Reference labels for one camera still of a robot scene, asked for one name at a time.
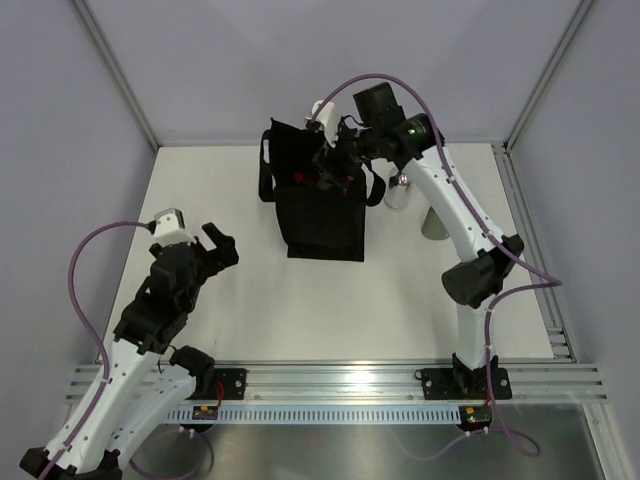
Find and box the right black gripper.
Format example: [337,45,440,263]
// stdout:
[312,118,380,194]

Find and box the grey-green pump bottle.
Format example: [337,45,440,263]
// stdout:
[421,206,449,241]

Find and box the dark red Fairy bottle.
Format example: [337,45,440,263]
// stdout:
[339,175,357,196]

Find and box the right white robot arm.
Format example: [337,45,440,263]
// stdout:
[307,74,524,400]

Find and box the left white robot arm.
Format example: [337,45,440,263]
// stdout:
[20,213,239,479]

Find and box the black canvas tote bag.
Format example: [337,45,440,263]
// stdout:
[258,119,386,262]

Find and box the silver metal bottle white cap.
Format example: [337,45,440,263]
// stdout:
[384,167,411,210]

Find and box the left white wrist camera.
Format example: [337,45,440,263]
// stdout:
[149,208,196,248]

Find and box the aluminium mounting rail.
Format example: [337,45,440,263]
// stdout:
[64,362,609,404]

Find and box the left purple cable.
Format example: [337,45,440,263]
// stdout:
[37,221,154,479]

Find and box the purple cable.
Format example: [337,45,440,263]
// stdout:
[37,221,154,479]
[307,73,564,401]

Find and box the right aluminium frame post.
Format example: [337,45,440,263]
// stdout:
[502,0,601,150]

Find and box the aluminium frame post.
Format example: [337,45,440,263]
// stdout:
[68,0,161,153]
[502,0,601,150]

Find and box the white slotted cable duct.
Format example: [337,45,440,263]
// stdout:
[162,405,461,425]

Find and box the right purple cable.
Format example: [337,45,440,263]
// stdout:
[307,73,564,401]

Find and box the left aluminium frame post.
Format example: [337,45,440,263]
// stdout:
[68,0,161,153]

